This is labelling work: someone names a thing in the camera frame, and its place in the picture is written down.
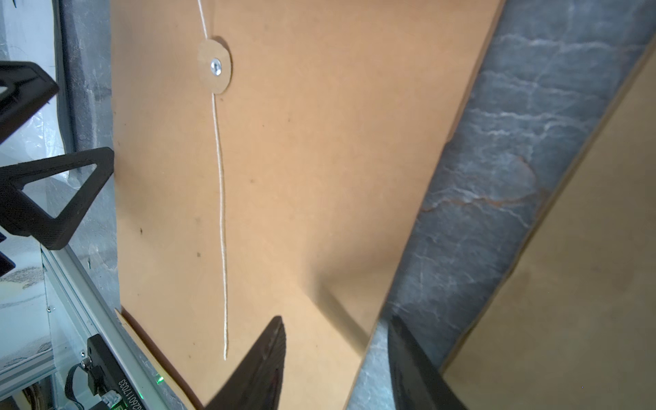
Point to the clear plastic bag left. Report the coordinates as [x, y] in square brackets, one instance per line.
[40, 137]

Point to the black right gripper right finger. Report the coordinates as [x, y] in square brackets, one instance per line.
[416, 383]

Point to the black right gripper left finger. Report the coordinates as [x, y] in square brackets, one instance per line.
[257, 381]

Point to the brown kraft file bag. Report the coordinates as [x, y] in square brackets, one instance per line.
[270, 160]
[573, 325]

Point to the aluminium rail frame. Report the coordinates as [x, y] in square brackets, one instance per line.
[49, 309]

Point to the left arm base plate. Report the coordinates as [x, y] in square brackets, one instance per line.
[106, 381]

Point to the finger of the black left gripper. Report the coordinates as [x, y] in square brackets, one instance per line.
[47, 199]
[27, 88]

